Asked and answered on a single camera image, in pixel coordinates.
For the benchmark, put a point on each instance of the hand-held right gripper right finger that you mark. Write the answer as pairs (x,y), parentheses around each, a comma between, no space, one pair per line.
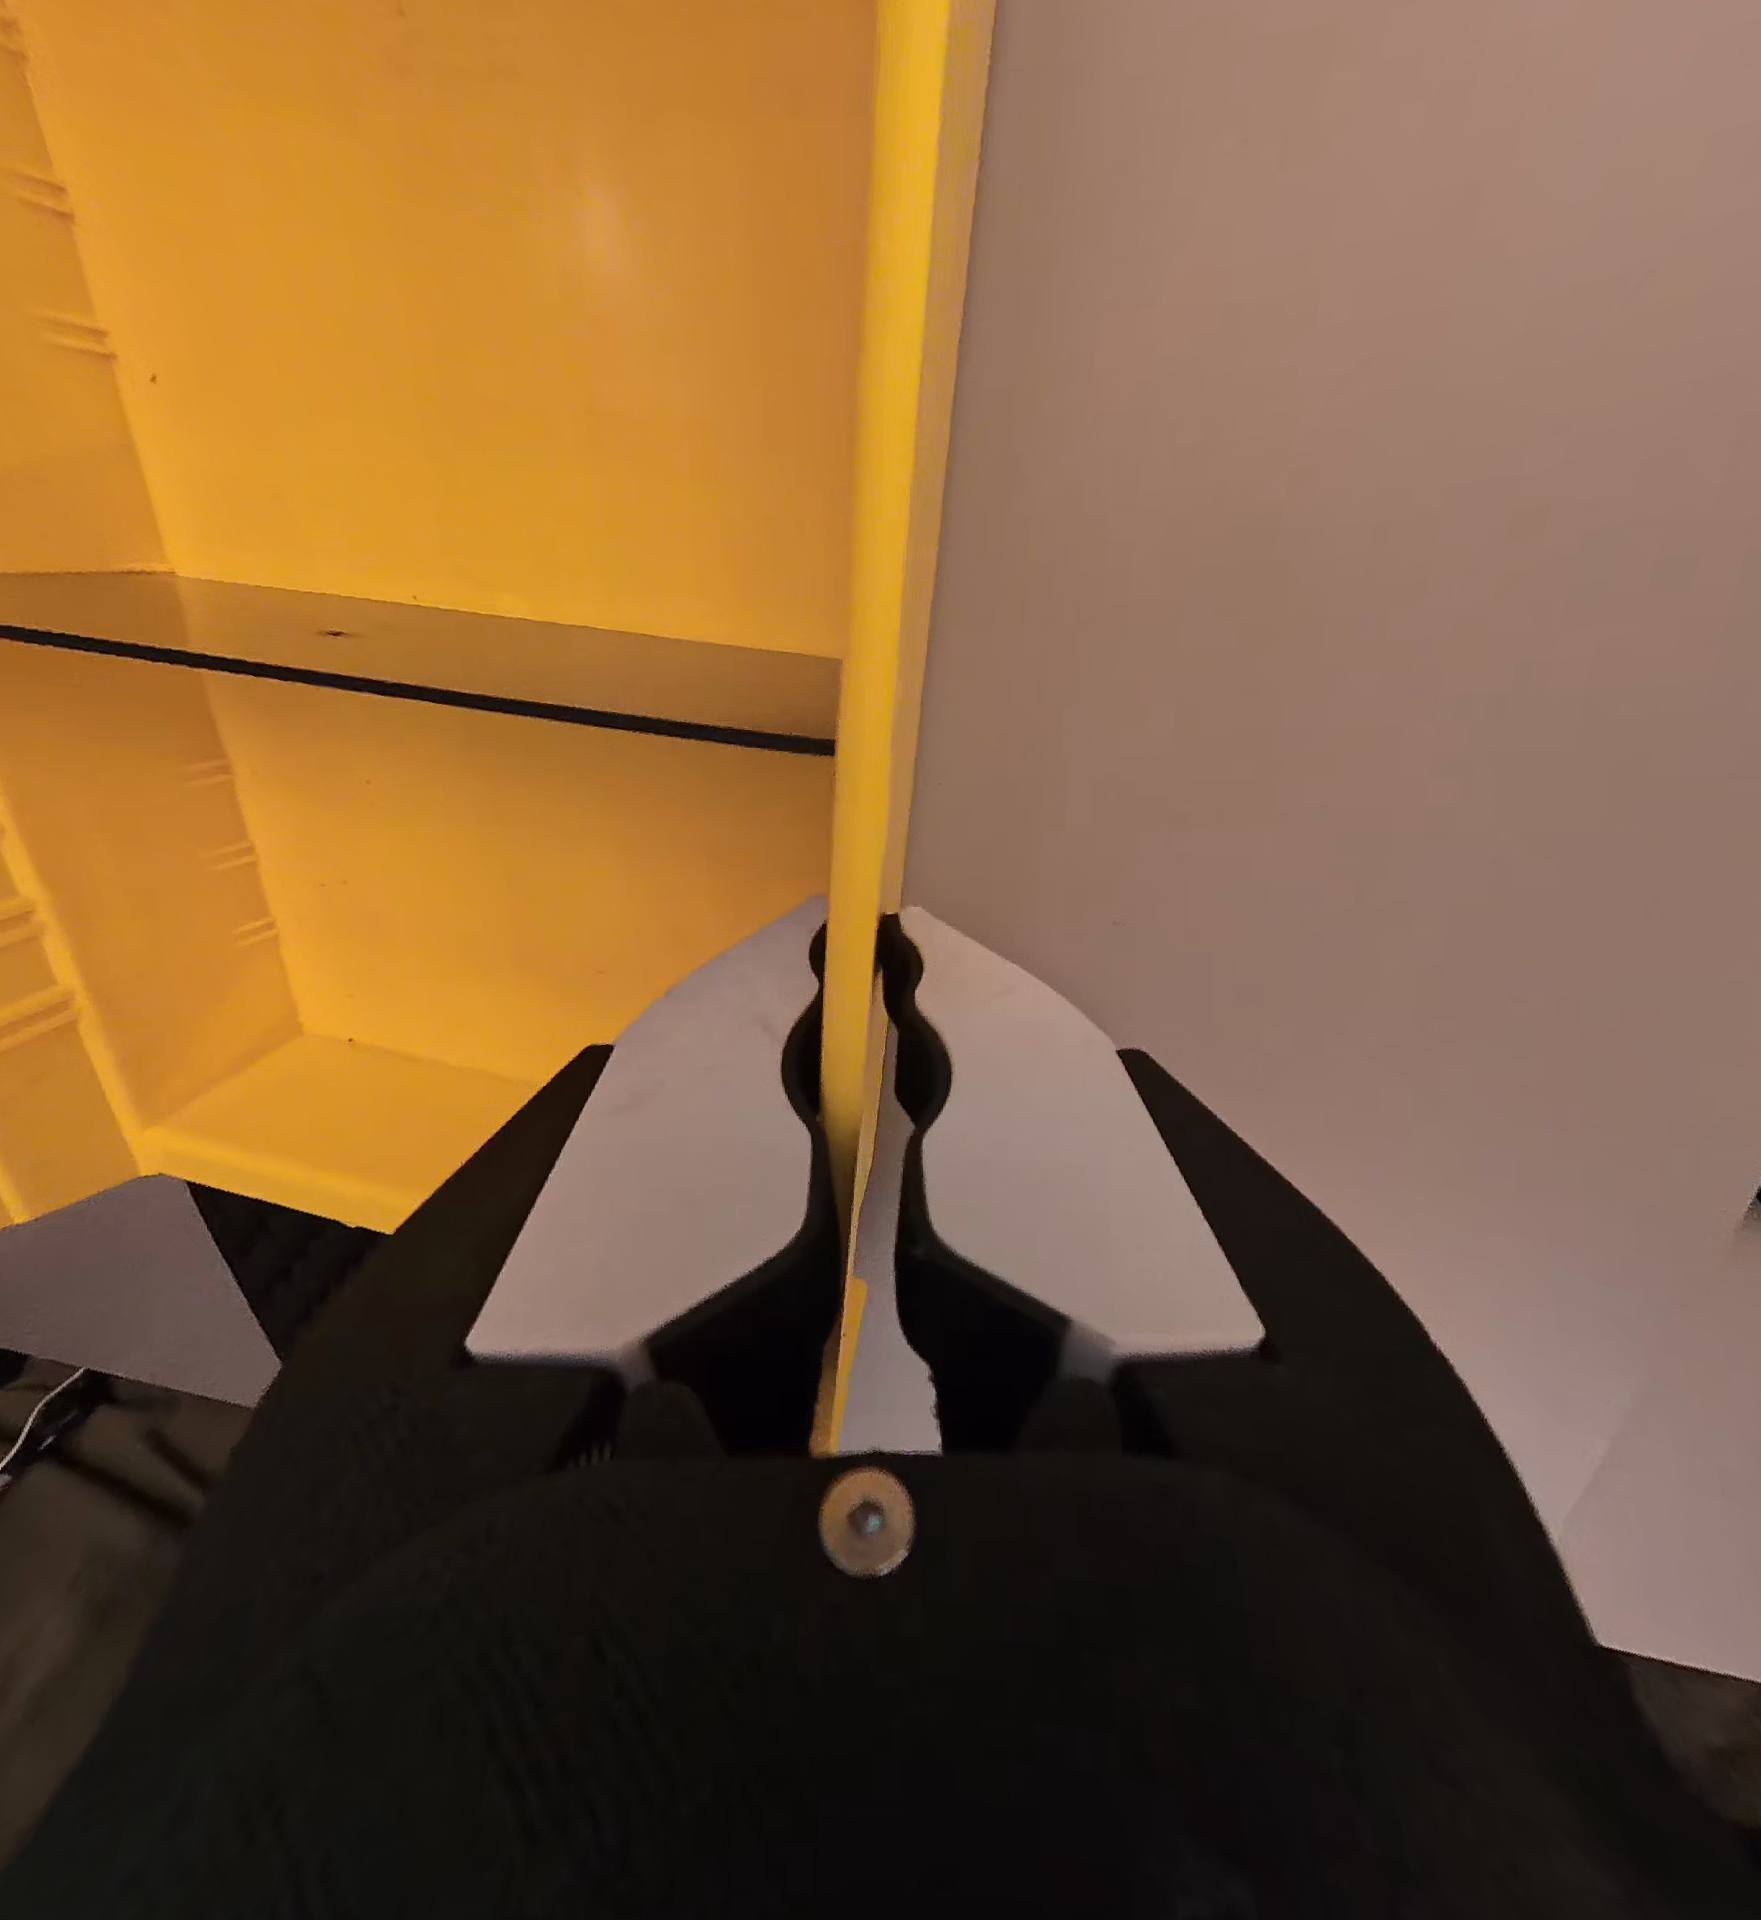
(1075,1201)

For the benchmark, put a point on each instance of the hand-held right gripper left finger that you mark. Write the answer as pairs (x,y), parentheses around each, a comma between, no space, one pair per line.
(671,1185)

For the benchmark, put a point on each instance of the yellow plastic bin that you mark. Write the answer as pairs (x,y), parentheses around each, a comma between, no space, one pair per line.
(444,302)

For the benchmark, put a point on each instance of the black bin divider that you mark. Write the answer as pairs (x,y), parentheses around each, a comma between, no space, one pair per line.
(369,646)

